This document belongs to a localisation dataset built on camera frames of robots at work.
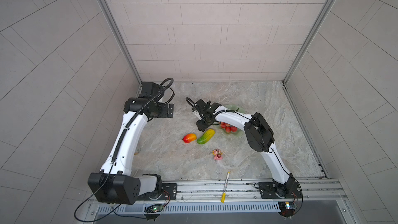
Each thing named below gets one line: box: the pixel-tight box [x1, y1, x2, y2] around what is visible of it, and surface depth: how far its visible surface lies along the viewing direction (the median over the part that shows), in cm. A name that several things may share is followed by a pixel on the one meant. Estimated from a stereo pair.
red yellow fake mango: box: [182, 133, 198, 144], surface depth 87 cm
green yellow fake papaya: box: [196, 128, 216, 145], surface depth 88 cm
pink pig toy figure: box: [211, 148, 223, 161], surface depth 82 cm
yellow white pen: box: [220, 171, 231, 204], surface depth 72 cm
